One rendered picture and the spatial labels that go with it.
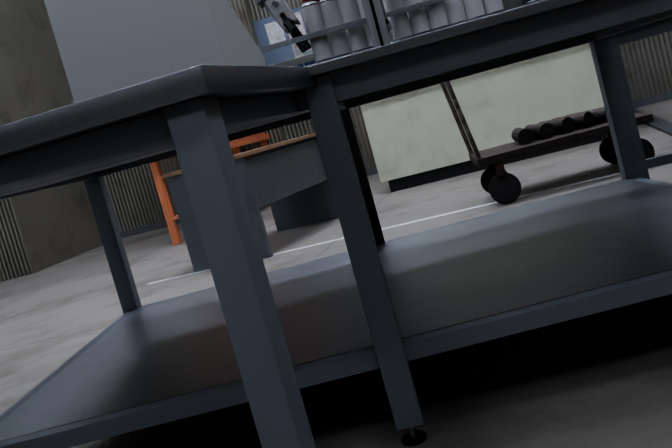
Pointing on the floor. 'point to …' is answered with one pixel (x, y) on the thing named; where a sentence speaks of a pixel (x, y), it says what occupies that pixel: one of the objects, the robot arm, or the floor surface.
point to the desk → (267, 192)
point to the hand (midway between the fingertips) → (302, 44)
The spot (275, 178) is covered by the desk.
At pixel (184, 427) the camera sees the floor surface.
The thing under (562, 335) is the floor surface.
